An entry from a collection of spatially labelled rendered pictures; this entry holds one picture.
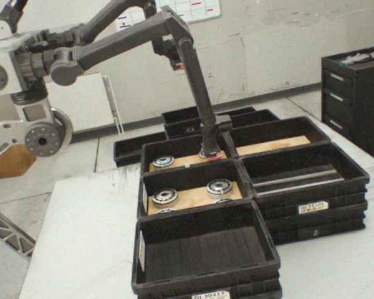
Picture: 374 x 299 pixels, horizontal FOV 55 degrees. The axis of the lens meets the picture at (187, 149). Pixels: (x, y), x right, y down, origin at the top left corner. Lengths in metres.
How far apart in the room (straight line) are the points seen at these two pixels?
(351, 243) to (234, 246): 0.44
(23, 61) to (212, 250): 0.82
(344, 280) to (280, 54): 3.69
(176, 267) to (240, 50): 3.60
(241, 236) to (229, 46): 3.43
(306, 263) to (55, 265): 0.94
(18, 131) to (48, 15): 2.77
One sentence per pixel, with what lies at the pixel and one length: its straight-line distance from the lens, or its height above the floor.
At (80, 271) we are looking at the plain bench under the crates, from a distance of 1.49.
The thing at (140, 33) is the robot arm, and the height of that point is 1.49.
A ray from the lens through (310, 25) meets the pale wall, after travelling 4.80.
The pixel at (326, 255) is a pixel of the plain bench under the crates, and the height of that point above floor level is 0.70.
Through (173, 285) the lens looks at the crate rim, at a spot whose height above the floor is 0.92.
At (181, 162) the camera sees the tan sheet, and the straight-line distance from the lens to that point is 1.73.
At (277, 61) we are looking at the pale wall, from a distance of 4.70.
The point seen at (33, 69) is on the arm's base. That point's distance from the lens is 1.20.
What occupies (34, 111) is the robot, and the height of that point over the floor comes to 1.24.
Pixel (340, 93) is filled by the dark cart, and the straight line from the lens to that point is 2.85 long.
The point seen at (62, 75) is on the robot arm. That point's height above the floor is 1.42.
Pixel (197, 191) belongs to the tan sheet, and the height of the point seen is 0.83.
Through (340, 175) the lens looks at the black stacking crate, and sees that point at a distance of 1.55.
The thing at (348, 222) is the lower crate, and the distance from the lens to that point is 1.44.
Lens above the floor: 1.64
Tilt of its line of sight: 26 degrees down
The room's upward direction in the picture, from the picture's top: 10 degrees counter-clockwise
